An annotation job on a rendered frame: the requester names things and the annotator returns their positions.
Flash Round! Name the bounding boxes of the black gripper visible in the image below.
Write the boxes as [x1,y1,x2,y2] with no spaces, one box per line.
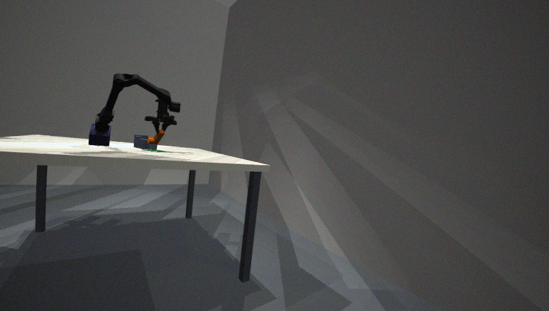
[144,109,177,134]

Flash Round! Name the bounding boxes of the orange block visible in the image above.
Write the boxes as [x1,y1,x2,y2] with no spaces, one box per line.
[147,130,164,144]

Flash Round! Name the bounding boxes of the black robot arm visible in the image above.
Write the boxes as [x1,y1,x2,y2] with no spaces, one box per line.
[95,73,181,133]

